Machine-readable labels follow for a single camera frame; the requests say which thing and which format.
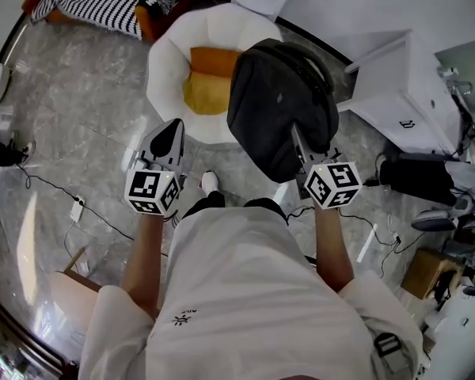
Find person's left forearm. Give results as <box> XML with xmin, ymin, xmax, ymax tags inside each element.
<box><xmin>120</xmin><ymin>211</ymin><xmax>179</xmax><ymax>318</ymax></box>

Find person's black trousers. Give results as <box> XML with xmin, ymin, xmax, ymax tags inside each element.
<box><xmin>181</xmin><ymin>191</ymin><xmax>290</xmax><ymax>227</ymax></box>

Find light wooden table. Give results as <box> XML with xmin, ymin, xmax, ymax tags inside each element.
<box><xmin>49</xmin><ymin>247</ymin><xmax>104</xmax><ymax>332</ymax></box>

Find dark grey backpack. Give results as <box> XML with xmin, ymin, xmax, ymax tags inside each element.
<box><xmin>226</xmin><ymin>37</ymin><xmax>340</xmax><ymax>184</ymax></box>

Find person's white shirt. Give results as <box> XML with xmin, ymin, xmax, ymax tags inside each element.
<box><xmin>78</xmin><ymin>205</ymin><xmax>424</xmax><ymax>380</ymax></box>

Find person's right forearm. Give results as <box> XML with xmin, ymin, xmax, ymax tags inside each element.
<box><xmin>312</xmin><ymin>206</ymin><xmax>355</xmax><ymax>292</ymax></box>

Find grey strap with black buckle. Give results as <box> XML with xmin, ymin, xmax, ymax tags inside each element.
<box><xmin>374</xmin><ymin>332</ymin><xmax>411</xmax><ymax>380</ymax></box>

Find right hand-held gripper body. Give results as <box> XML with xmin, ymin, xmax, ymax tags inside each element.
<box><xmin>295</xmin><ymin>145</ymin><xmax>363</xmax><ymax>211</ymax></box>

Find person's left white shoe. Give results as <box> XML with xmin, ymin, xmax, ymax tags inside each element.
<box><xmin>200</xmin><ymin>170</ymin><xmax>220</xmax><ymax>196</ymax></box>

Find white sink cabinet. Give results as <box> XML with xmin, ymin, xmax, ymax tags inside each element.
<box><xmin>336</xmin><ymin>28</ymin><xmax>474</xmax><ymax>158</ymax></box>

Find long black floor cable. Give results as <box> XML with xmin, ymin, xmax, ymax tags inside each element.
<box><xmin>17</xmin><ymin>164</ymin><xmax>171</xmax><ymax>259</ymax></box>

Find white power strip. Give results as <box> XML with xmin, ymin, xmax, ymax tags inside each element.
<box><xmin>69</xmin><ymin>196</ymin><xmax>86</xmax><ymax>223</ymax></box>

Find orange cushion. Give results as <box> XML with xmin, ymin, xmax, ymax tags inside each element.
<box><xmin>188</xmin><ymin>46</ymin><xmax>242</xmax><ymax>78</ymax></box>

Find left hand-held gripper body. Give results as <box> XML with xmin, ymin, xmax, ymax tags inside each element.
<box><xmin>124</xmin><ymin>148</ymin><xmax>188</xmax><ymax>216</ymax></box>

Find cardboard box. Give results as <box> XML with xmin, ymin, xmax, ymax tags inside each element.
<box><xmin>401</xmin><ymin>247</ymin><xmax>466</xmax><ymax>300</ymax></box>

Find white round lounge chair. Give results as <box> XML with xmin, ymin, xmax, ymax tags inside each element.
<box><xmin>146</xmin><ymin>2</ymin><xmax>284</xmax><ymax>145</ymax></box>

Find small black bag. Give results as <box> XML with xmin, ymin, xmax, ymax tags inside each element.
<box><xmin>433</xmin><ymin>269</ymin><xmax>462</xmax><ymax>302</ymax></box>

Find yellow cushion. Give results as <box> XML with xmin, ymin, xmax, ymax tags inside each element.
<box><xmin>182</xmin><ymin>71</ymin><xmax>233</xmax><ymax>116</ymax></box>

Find chrome faucet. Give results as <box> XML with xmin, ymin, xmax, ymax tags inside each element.
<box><xmin>445</xmin><ymin>79</ymin><xmax>474</xmax><ymax>98</ymax></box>

